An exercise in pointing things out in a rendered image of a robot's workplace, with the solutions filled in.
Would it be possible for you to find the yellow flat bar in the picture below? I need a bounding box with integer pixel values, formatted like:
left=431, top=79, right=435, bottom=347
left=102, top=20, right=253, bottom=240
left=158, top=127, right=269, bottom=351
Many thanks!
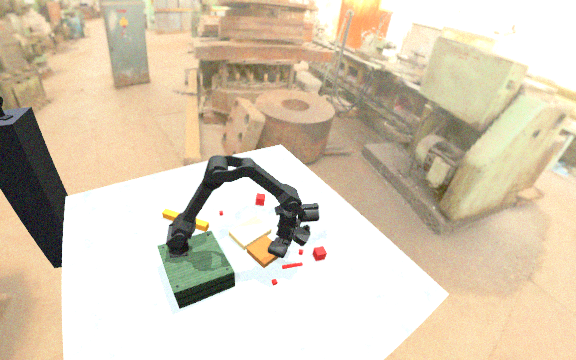
left=162, top=209, right=210, bottom=232

